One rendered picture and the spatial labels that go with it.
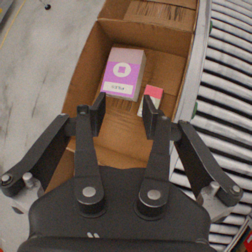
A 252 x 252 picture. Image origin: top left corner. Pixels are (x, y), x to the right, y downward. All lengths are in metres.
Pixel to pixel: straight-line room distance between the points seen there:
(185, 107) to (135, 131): 0.18
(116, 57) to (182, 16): 0.33
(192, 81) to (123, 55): 0.24
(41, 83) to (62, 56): 0.41
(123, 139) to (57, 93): 1.40
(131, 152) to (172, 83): 0.27
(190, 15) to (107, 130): 0.56
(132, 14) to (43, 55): 1.69
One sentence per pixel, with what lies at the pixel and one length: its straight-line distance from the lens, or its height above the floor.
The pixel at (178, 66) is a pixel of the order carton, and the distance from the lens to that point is 0.57.
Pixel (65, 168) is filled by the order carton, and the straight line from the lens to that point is 0.59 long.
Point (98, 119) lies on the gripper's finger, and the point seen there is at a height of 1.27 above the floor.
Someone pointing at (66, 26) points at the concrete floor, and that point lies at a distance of 2.23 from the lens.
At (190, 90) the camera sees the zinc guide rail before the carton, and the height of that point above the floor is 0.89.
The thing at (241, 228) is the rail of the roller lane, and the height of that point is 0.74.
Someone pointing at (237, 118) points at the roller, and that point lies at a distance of 0.74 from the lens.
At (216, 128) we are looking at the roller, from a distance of 0.71.
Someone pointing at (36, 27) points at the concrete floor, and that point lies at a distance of 2.72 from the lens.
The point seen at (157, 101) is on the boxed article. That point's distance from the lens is 0.50.
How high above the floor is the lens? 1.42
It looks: 75 degrees down
